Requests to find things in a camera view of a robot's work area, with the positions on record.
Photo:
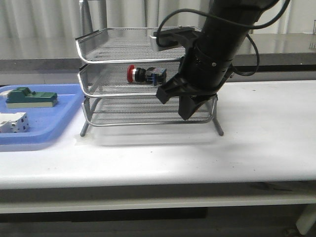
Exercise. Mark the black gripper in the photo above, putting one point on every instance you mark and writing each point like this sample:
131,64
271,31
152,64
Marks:
201,74

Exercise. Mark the silver mesh tray rack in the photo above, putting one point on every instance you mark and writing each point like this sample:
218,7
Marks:
111,57

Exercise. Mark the blue plastic tray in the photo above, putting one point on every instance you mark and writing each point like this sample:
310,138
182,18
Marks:
47,123

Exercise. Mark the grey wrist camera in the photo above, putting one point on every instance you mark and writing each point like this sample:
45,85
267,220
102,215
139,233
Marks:
174,38

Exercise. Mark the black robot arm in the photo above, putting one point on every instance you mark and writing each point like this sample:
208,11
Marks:
238,13

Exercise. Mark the red emergency stop button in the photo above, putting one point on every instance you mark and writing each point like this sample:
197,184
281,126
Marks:
145,74

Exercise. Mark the green and beige switch module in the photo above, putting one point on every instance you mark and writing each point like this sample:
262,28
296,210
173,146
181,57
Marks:
23,97

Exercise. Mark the grey stone counter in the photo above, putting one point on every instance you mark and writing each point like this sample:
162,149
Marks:
287,52

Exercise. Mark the white terminal block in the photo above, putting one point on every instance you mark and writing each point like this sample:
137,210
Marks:
14,122

